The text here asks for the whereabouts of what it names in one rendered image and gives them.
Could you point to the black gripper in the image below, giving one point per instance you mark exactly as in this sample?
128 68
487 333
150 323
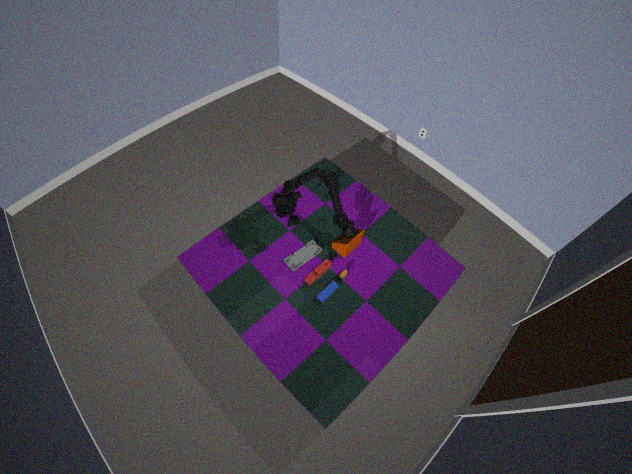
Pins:
293 220

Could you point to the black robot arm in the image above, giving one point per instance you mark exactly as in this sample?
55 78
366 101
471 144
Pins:
331 181

